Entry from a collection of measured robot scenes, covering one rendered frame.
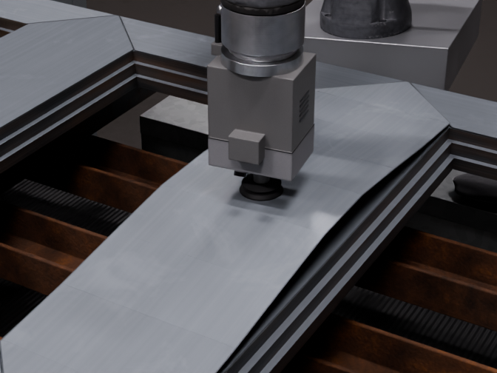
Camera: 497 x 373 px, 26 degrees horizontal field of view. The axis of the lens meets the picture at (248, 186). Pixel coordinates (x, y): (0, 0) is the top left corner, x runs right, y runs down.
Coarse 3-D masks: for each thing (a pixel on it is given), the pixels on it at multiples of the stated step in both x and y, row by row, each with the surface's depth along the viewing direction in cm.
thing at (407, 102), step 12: (372, 84) 133; (348, 96) 130; (360, 96) 130; (372, 96) 130; (384, 96) 130; (396, 96) 130; (408, 96) 130; (420, 96) 130; (396, 108) 127; (408, 108) 127; (420, 108) 127; (432, 108) 127; (444, 120) 124
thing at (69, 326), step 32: (64, 288) 95; (32, 320) 91; (64, 320) 91; (96, 320) 91; (128, 320) 91; (160, 320) 91; (64, 352) 88; (96, 352) 88; (128, 352) 88; (160, 352) 87; (192, 352) 87; (224, 352) 87
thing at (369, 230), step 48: (96, 96) 137; (192, 96) 140; (0, 144) 123; (432, 144) 120; (480, 144) 123; (384, 192) 111; (432, 192) 120; (336, 240) 103; (384, 240) 109; (288, 288) 97; (336, 288) 102; (288, 336) 95
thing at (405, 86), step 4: (380, 84) 133; (384, 84) 133; (388, 84) 133; (392, 84) 133; (396, 84) 133; (400, 84) 133; (404, 84) 134; (408, 84) 134; (396, 88) 132; (400, 88) 132; (404, 88) 132; (408, 88) 132; (412, 88) 133; (412, 92) 131; (416, 92) 132
